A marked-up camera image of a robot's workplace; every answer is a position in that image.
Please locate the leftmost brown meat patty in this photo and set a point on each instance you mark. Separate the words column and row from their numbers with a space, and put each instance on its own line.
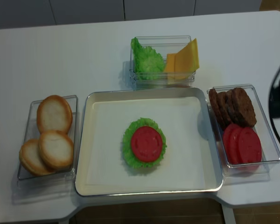
column 215, row 107

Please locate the top bun half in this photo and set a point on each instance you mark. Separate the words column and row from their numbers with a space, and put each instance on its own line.
column 54, row 113

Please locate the clear plastic bun container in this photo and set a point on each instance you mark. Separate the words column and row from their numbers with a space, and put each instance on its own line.
column 31, row 132

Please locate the short yellow cheese slice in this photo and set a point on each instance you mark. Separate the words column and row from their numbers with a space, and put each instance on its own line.
column 170, row 63

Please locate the brown meat patty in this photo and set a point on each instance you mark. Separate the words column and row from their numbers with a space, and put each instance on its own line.
column 243, row 107
column 215, row 107
column 221, row 100
column 230, row 108

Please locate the green lettuce leaf in container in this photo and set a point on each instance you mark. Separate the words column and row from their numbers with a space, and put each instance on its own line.
column 146, row 59

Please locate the white paper tray liner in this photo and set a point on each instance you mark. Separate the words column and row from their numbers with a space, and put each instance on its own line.
column 181, row 167

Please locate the silver metal baking tray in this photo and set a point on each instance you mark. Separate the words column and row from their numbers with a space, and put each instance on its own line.
column 212, row 168

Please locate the tall yellow cheese slice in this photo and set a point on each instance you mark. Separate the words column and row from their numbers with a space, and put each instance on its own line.
column 187, row 59

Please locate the bottom bun half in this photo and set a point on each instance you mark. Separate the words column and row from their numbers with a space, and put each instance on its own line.
column 31, row 160

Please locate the clear lettuce and cheese container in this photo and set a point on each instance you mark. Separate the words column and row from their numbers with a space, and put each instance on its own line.
column 163, row 45

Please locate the front brown meat patty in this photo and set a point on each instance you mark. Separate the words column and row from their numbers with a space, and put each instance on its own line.
column 243, row 107

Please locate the red tomato slice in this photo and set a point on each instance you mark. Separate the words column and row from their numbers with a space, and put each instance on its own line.
column 249, row 146
column 233, row 146
column 146, row 144
column 226, row 137

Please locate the middle bun half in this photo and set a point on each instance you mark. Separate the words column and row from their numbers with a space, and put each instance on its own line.
column 56, row 149

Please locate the green lettuce leaf on tray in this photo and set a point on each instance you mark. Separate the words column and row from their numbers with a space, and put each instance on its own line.
column 128, row 155

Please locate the bun half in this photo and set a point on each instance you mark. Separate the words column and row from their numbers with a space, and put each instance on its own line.
column 31, row 160
column 54, row 113
column 56, row 149

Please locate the clear patty and tomato container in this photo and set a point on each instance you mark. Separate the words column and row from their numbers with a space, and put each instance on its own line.
column 270, row 151

